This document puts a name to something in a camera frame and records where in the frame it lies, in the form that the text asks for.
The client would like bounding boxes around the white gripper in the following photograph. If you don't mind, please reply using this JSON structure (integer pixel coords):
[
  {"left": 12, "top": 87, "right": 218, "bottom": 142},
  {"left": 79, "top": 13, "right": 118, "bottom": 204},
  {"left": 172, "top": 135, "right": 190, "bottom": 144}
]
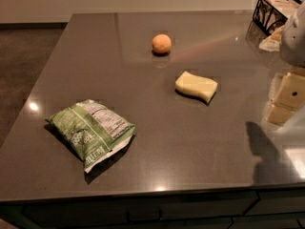
[{"left": 265, "top": 20, "right": 305, "bottom": 126}]

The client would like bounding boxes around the green jalapeno chip bag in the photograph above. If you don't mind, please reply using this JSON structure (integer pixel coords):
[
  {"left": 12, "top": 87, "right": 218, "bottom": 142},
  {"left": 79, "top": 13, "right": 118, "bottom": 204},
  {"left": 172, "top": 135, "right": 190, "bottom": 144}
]
[{"left": 46, "top": 99, "right": 135, "bottom": 173}]

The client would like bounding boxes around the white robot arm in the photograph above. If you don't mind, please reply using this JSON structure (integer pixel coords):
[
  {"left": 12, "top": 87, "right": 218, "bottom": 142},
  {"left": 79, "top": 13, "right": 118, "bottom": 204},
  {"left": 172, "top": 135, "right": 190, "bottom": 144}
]
[{"left": 265, "top": 3, "right": 305, "bottom": 126}]

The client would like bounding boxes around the yellow sponge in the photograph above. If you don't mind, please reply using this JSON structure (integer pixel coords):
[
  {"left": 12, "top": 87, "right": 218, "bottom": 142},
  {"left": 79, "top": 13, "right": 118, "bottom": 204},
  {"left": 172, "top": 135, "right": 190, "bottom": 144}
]
[{"left": 175, "top": 71, "right": 217, "bottom": 103}]

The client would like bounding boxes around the white napkin stack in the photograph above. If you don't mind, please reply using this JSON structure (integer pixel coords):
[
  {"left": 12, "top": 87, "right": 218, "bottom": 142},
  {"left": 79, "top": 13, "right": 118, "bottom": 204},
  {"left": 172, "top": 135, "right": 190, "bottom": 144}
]
[{"left": 259, "top": 26, "right": 284, "bottom": 52}]

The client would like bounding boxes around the orange fruit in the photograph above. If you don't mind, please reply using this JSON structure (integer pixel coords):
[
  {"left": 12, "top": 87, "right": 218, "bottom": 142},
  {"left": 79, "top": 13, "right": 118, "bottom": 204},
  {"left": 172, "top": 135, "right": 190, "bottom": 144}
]
[{"left": 152, "top": 34, "right": 172, "bottom": 54}]

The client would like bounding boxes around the black wire napkin holder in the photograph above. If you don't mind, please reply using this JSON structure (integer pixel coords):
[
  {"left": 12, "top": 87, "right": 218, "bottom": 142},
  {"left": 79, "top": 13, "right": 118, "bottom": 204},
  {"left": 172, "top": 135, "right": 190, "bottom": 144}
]
[{"left": 253, "top": 0, "right": 302, "bottom": 35}]

